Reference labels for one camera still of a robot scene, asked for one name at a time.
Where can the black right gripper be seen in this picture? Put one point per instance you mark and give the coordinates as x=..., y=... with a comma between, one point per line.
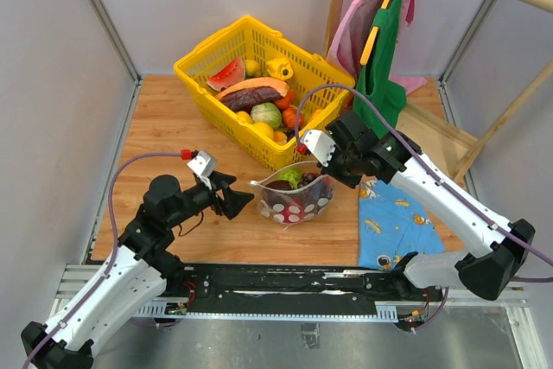
x=352, y=181

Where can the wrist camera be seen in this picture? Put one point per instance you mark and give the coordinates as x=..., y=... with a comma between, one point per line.
x=201, y=163
x=319, y=144

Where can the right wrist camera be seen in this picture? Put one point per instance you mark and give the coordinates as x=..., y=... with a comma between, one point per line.
x=319, y=144

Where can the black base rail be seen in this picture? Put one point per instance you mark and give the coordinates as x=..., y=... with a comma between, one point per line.
x=292, y=291

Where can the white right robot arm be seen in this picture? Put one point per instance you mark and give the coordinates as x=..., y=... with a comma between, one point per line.
x=495, y=247

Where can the peach fruit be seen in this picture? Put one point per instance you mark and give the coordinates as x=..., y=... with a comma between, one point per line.
x=280, y=137

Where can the watermelon slice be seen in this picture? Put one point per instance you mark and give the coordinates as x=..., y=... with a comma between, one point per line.
x=232, y=73

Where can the wooden clothes rack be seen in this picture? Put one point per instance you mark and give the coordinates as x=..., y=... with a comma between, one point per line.
x=486, y=52

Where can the yellow bell pepper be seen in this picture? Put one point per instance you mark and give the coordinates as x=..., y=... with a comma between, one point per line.
x=279, y=68

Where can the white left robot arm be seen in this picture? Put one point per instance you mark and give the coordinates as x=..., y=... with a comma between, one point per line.
x=139, y=269

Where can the blue cartoon cloth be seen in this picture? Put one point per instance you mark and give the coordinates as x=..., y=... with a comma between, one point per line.
x=391, y=225

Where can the papaya half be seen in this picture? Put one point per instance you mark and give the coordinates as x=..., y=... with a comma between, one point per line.
x=280, y=86

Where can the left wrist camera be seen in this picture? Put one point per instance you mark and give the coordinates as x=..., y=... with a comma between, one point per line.
x=201, y=163

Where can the small orange pumpkin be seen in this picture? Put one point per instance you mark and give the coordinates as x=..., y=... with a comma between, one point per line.
x=289, y=118

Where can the yellow plastic basket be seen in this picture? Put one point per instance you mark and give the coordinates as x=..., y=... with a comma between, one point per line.
x=320, y=88

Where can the green shirt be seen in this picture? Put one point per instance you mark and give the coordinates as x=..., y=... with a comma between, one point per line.
x=383, y=99

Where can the green custard apple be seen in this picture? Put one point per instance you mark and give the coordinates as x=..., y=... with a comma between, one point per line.
x=292, y=176

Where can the pink garment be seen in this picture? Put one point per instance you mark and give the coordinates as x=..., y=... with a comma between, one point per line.
x=349, y=41

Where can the dark grape bunch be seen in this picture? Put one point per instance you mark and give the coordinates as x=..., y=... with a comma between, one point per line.
x=313, y=187

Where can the dark purple mangosteen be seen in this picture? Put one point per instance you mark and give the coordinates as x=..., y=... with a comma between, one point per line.
x=280, y=186

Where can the pale green cabbage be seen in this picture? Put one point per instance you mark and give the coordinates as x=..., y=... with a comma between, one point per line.
x=267, y=113

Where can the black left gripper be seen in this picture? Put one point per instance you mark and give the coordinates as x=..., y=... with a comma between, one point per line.
x=233, y=201

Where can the clear polka dot zip bag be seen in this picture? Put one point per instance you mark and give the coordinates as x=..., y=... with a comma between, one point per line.
x=267, y=199

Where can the yellow lemon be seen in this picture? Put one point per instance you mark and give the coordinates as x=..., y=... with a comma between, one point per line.
x=263, y=129

